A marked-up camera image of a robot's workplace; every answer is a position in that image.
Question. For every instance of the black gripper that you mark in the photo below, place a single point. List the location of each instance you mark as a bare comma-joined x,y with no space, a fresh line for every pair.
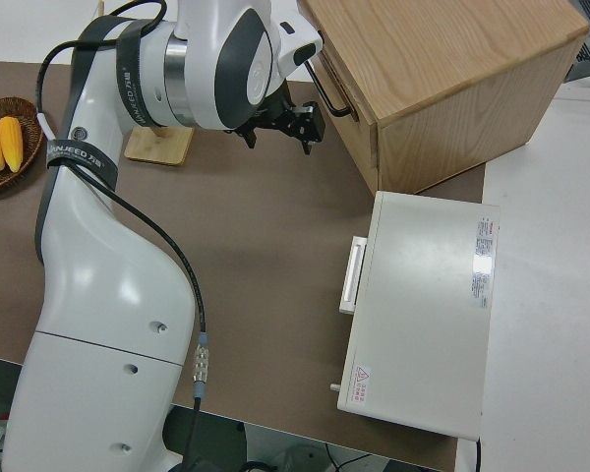
290,120

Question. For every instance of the light wooden drawer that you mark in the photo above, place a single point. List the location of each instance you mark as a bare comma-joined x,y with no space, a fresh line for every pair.
354,142

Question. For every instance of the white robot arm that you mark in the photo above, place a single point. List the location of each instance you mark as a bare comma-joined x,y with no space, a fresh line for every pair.
108,295

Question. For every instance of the brown table mat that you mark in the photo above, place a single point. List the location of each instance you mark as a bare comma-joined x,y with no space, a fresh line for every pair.
275,246

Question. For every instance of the wooden mug tree stand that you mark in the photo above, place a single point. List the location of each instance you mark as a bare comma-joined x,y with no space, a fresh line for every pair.
157,147

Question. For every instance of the wooden cabinet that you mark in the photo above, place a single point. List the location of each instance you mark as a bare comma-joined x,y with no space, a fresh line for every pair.
447,74

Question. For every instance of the white toaster oven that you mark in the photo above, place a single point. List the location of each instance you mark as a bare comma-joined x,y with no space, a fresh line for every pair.
423,305

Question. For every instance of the round wicker basket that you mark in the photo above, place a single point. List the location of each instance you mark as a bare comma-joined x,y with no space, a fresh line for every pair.
27,118

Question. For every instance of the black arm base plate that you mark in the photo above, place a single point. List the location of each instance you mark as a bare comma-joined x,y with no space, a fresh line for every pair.
211,442

